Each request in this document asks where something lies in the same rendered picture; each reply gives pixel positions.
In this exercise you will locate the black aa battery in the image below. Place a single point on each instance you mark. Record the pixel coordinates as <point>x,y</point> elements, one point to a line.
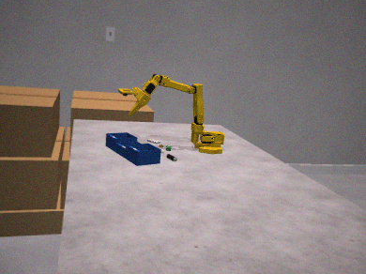
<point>171,157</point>

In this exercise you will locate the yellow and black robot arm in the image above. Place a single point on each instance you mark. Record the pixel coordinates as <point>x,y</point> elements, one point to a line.
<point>210,140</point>

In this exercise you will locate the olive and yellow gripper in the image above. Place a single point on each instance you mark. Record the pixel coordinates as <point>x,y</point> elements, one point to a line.
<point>142,98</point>

